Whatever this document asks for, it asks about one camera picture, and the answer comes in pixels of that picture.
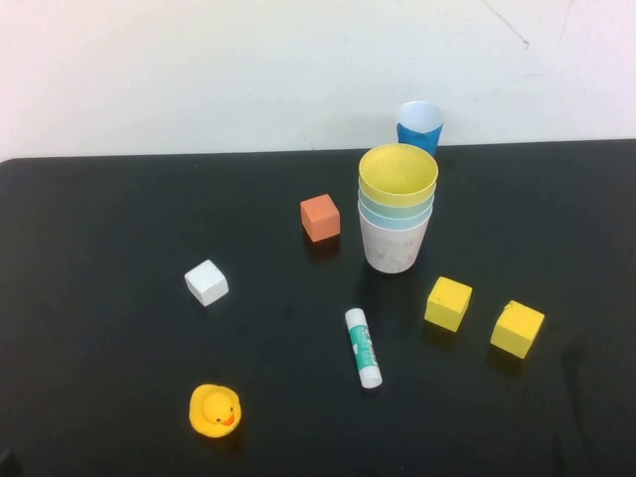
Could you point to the white foam cube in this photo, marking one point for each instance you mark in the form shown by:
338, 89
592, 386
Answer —
206, 283

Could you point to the yellow plastic cup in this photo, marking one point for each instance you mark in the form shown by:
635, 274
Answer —
397, 171

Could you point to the yellow foam cube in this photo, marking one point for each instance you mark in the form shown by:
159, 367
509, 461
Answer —
447, 305

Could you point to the pink plastic cup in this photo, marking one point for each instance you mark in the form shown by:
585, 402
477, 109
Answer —
392, 253

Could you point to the orange foam cube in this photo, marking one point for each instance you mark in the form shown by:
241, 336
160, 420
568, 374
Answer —
320, 218

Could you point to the light blue plastic cup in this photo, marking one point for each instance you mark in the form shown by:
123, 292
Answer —
397, 224

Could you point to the blue taped paper cup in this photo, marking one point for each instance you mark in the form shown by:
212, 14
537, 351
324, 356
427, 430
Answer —
417, 119

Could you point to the green and white glue stick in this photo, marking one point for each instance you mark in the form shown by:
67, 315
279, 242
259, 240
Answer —
364, 348

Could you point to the yellow cube with chipped corner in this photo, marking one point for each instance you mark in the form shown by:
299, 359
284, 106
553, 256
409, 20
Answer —
517, 330

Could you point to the yellow rubber duck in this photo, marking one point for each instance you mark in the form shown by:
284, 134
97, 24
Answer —
213, 410

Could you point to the green plastic cup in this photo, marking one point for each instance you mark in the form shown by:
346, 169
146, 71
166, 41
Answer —
397, 212

